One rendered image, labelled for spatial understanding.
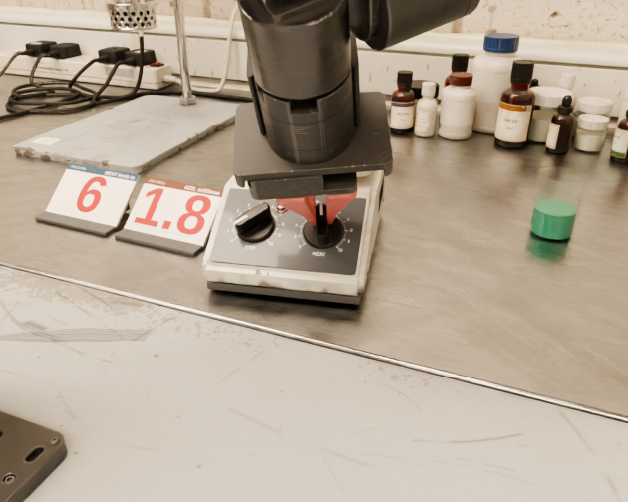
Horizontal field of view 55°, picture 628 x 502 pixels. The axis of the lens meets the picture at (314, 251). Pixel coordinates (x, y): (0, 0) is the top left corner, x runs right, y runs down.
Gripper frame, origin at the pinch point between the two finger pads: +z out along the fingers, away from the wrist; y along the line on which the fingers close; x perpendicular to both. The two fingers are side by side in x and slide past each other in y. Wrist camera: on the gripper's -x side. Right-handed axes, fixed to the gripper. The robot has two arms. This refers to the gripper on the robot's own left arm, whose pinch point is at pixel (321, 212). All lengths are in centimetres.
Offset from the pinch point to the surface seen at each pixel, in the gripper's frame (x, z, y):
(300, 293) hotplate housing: 5.3, 3.3, 2.1
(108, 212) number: -7.8, 8.1, 21.6
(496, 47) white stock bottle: -37.8, 17.6, -23.8
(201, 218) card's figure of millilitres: -5.1, 6.6, 11.6
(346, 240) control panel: 1.9, 1.3, -1.8
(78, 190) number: -11.1, 8.3, 25.3
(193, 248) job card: -1.9, 6.7, 12.1
